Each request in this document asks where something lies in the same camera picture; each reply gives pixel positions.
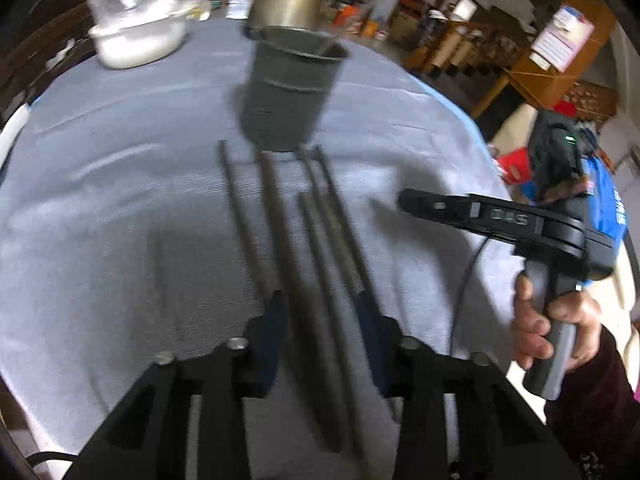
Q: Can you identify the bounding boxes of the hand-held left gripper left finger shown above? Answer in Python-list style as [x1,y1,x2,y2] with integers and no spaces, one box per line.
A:
[65,289,291,480]

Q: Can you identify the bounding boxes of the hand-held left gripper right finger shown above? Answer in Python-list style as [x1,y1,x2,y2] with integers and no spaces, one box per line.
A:
[354,294,581,480]

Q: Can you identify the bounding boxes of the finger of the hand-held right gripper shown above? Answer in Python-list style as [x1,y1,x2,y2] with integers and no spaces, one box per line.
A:
[398,188,547,252]

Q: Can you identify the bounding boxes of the dark metal chopstick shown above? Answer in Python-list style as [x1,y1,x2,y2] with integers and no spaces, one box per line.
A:
[256,151,348,455]
[314,145,378,308]
[297,144,363,291]
[217,139,273,306]
[298,194,371,467]

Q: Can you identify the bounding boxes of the dark grey utensil holder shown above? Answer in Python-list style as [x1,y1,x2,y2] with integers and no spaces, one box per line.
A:
[239,25,350,153]

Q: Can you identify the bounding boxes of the person's right forearm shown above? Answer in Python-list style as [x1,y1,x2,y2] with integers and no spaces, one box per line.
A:
[542,327,640,480]

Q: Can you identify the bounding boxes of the person's right hand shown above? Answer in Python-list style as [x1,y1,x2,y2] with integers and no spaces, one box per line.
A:
[510,276,603,373]

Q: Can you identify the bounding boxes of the blue printed bag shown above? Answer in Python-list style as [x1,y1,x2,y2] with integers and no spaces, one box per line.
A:
[585,156,631,288]

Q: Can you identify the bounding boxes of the red container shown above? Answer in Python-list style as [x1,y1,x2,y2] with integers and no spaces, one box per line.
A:
[495,147,533,184]

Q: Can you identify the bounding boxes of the brown wooden furniture row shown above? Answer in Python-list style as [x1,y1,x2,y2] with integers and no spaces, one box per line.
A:
[405,0,616,121]

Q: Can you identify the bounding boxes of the grey table cloth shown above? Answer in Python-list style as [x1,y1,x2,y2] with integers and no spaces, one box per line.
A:
[0,16,518,467]

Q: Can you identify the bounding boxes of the shelf with orange boxes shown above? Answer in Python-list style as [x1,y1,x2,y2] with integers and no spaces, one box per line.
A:
[320,0,417,37]

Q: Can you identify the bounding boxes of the white bowl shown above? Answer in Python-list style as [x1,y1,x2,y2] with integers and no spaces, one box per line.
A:
[89,2,193,70]

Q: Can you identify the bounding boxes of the dark carved wooden cabinet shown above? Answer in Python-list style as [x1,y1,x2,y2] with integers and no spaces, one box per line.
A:
[0,4,97,128]

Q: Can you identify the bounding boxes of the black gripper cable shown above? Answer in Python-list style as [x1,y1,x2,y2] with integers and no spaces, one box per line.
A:
[447,237,493,358]

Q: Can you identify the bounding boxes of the wall calendar poster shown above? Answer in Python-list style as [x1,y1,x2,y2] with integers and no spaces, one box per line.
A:
[531,4,596,72]

